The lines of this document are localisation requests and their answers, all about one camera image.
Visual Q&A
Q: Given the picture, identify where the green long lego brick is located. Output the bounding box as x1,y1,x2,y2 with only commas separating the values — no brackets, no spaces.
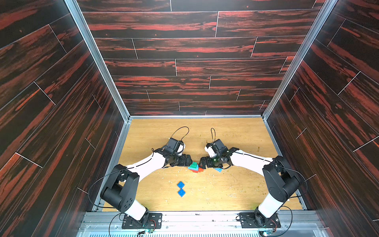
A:
189,162,199,169

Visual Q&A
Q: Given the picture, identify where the red lego brick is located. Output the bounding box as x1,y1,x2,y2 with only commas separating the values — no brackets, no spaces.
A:
193,168,204,173

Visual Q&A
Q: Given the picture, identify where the light blue long lego brick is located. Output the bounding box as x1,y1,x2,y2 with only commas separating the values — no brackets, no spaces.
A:
188,167,198,172

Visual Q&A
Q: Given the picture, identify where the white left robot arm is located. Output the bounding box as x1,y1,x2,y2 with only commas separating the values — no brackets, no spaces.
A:
100,152,192,225

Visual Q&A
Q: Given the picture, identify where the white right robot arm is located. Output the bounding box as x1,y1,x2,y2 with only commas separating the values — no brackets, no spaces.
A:
198,147,306,226

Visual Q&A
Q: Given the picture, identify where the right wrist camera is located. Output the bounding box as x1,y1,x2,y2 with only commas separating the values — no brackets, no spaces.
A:
205,139,229,158

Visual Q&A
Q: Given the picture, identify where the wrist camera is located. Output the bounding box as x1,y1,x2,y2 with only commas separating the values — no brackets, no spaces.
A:
162,138,185,156
205,139,229,158

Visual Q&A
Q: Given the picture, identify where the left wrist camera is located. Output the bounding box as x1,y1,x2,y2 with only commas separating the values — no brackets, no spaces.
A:
162,138,185,156

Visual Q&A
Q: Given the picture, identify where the left camera cable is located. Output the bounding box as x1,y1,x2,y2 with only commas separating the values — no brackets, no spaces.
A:
170,126,190,142

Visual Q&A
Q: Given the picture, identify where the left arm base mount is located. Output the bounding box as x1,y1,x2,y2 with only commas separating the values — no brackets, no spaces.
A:
121,212,162,230

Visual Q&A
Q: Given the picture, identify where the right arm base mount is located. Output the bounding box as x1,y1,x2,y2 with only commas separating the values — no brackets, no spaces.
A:
236,212,281,229

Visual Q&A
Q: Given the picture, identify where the aluminium right corner post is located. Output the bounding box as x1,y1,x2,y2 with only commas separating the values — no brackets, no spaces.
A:
262,0,339,120

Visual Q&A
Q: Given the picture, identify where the aluminium corner post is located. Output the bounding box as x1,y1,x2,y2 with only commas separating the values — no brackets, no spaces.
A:
64,0,131,122
262,0,339,120

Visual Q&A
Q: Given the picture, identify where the aluminium front rail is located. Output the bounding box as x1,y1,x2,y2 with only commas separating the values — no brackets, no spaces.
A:
77,210,328,237

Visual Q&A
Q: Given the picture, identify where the aluminium left corner post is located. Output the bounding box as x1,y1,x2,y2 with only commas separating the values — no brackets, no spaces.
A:
64,0,131,122

